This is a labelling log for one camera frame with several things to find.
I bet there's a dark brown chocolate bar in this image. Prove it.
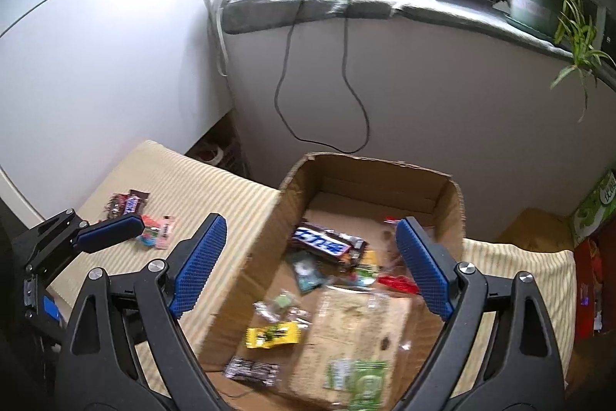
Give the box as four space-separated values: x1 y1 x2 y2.
291 223 367 270

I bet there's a small pink candy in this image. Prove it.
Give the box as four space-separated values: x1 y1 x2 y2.
156 215 176 250

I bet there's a potted spider plant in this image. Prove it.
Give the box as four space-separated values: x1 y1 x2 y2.
469 0 616 123

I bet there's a red box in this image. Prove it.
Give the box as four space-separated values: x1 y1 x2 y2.
572 238 604 339

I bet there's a green candy packet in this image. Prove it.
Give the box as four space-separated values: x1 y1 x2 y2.
325 358 390 411

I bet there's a small brown chocolate bar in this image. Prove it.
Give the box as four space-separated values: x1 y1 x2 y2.
122 190 151 216

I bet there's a black cable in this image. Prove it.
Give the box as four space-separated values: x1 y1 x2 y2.
273 0 338 152
341 2 371 154

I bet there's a clear red-ended cake packet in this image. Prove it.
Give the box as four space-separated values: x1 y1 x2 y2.
337 247 422 296

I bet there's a yellow candy packet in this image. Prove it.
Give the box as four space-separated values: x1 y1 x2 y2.
244 323 301 349

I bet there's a cardboard box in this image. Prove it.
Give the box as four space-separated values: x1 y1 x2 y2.
197 151 465 411

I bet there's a teal mint packet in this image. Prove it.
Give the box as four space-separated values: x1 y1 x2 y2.
293 259 324 294

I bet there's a green printed box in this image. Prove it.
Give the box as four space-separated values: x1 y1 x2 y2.
568 170 616 243

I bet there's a red-ended chocolate cake packet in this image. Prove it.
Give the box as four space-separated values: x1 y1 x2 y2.
103 193 128 219

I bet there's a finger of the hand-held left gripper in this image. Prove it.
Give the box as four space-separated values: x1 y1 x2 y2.
12 209 146 277

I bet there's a white bowl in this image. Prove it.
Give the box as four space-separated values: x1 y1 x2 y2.
195 141 227 166

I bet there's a brown cushion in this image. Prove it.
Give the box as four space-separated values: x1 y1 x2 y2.
495 208 576 253

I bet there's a large clear snack bag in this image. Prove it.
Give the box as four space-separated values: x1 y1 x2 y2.
279 286 415 407

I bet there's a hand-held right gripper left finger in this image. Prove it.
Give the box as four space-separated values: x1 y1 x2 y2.
58 213 228 411

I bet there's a small teal candy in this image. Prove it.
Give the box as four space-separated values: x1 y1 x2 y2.
135 213 162 248

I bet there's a striped blanket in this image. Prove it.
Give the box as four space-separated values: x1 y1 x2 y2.
45 139 578 411

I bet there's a clear-wrapped green candy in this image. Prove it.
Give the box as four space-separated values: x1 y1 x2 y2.
253 290 311 325

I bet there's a black patterned candy packet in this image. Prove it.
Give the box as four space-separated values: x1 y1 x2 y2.
224 356 281 388

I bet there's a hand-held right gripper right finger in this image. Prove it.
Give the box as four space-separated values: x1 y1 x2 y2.
395 216 566 411

